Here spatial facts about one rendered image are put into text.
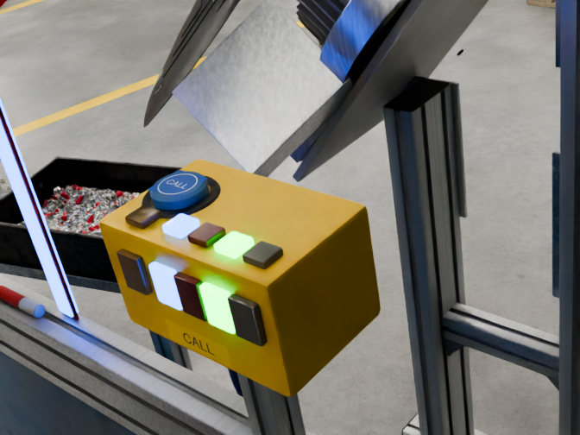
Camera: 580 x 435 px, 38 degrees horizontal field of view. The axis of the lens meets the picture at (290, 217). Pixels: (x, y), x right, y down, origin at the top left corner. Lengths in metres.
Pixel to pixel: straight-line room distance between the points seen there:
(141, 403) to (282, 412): 0.18
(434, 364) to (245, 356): 0.74
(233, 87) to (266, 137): 0.07
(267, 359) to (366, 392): 1.45
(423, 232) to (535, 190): 1.53
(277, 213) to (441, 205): 0.61
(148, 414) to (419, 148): 0.48
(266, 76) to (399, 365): 1.21
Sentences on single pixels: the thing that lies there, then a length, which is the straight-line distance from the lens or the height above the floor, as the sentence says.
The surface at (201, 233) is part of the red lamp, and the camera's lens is 0.53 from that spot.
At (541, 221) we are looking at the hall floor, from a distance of 2.49.
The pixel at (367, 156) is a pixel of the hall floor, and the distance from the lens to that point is 2.90.
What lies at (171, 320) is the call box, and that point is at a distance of 0.58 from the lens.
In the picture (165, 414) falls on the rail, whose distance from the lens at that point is 0.77.
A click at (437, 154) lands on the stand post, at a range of 1.10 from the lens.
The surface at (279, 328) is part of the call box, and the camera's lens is 0.50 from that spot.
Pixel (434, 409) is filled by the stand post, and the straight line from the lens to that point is 1.32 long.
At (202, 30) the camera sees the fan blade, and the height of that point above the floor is 1.02.
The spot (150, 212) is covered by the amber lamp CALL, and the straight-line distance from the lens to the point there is 0.57.
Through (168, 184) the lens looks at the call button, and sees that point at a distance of 0.59.
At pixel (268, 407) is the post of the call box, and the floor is 0.91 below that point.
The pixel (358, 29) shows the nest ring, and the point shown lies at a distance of 0.85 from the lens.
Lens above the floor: 1.35
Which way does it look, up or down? 31 degrees down
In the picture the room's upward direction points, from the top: 11 degrees counter-clockwise
